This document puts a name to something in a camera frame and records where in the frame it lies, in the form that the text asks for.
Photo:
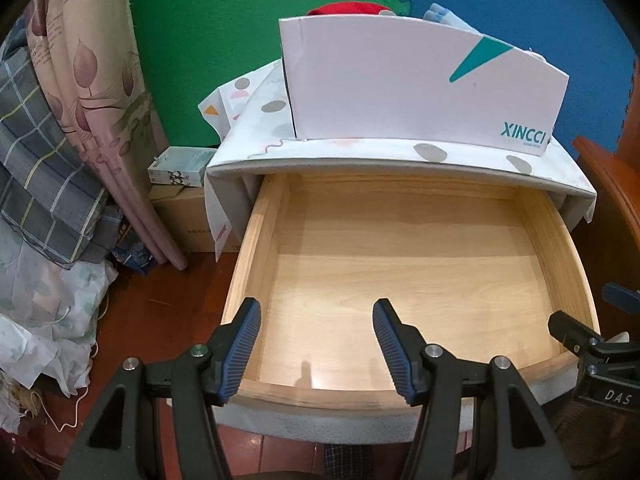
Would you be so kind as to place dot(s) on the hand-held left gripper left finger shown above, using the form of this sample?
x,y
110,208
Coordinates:
x,y
240,355

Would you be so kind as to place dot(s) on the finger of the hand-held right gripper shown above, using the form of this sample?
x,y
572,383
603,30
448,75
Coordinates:
x,y
570,329
622,297

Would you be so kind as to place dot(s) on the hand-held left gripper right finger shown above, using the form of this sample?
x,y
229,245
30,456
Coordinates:
x,y
395,355

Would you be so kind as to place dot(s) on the wooden drawer grey front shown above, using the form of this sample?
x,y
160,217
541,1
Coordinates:
x,y
400,270

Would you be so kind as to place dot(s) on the white cardboard box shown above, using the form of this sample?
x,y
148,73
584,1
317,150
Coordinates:
x,y
400,85

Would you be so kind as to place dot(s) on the light blue sock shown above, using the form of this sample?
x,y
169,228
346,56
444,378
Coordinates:
x,y
450,19

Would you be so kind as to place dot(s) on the red sock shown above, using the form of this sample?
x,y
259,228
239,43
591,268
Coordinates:
x,y
350,8

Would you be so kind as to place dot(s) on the orange wooden furniture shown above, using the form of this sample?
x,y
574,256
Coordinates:
x,y
615,200

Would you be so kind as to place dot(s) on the grey nightstand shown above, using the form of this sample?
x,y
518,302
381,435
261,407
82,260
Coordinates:
x,y
572,205

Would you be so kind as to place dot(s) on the brown cardboard box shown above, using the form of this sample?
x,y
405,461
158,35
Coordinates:
x,y
185,220

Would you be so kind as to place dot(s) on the dark blue printed bag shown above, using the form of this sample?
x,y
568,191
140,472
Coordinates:
x,y
132,256

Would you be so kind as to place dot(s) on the small grey-green printed box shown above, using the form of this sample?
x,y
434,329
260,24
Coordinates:
x,y
177,166

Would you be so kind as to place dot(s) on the white dotted cloth cover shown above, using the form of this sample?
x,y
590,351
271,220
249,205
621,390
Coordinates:
x,y
350,152

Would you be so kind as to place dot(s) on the white leaf-print cloth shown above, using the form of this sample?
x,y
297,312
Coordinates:
x,y
40,300

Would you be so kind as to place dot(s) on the grey plaid blanket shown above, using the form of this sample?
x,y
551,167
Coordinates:
x,y
45,160

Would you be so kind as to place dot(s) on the pink floral curtain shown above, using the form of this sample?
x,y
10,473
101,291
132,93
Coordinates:
x,y
100,85

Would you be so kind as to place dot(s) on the blue foam wall mat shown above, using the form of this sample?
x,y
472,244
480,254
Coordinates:
x,y
550,10

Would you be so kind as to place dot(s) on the green foam wall mat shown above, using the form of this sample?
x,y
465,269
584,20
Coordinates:
x,y
210,20

